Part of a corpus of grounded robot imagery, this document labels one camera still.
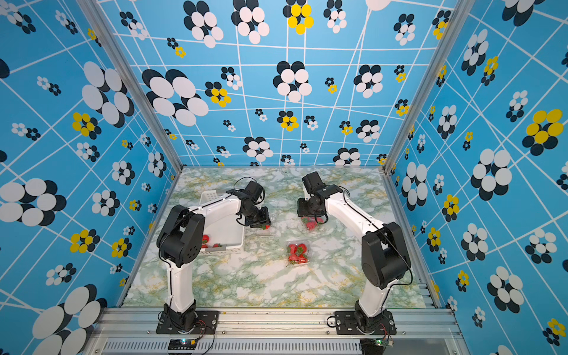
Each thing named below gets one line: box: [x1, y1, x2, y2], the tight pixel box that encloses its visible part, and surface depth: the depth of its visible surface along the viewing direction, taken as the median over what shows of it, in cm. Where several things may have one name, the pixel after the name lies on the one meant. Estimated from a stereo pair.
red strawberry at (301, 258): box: [288, 254, 309, 264], surface depth 86 cm
